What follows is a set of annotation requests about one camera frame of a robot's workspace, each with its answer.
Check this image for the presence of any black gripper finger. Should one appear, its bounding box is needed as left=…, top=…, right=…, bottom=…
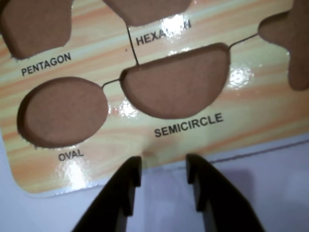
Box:
left=185, top=154, right=267, bottom=232
left=70, top=156, right=142, bottom=232

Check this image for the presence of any wooden shape puzzle board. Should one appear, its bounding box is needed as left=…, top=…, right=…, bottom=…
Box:
left=0, top=0, right=309, bottom=199

